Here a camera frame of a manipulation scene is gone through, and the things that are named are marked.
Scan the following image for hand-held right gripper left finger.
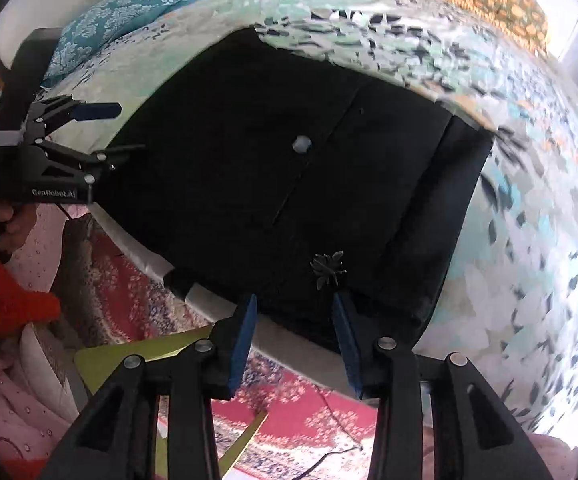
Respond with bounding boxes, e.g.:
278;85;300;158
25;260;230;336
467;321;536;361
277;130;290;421
52;292;260;480

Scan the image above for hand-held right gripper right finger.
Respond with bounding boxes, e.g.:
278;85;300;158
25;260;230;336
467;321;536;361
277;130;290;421
331;291;554;480

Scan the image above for red patterned carpet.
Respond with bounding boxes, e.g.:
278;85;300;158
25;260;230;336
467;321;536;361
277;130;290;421
49;220;385;480

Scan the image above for yellow-green stool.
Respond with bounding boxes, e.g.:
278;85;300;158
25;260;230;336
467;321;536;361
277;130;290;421
73;325;270;480

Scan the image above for black cable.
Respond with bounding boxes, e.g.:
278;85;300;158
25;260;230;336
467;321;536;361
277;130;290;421
294;390;370;480

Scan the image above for patterned bed sheet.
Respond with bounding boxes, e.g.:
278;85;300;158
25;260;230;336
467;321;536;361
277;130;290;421
39;0;578;441

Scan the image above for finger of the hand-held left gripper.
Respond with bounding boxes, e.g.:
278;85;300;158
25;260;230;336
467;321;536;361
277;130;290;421
36;142;147;186
22;95;122;138

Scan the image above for person's left hand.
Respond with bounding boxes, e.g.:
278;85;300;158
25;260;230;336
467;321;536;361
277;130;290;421
0;200;37;263

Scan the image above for pink dotted clothing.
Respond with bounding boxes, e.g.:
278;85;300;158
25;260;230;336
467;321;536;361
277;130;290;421
0;202;105;480

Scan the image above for teal floral pillow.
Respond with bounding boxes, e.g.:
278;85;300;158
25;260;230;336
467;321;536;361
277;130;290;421
42;0;220;88

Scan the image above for person's left forearm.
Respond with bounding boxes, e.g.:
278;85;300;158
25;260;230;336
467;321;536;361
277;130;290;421
0;240;62;346

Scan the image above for black pants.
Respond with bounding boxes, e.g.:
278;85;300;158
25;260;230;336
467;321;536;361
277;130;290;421
92;27;494;356

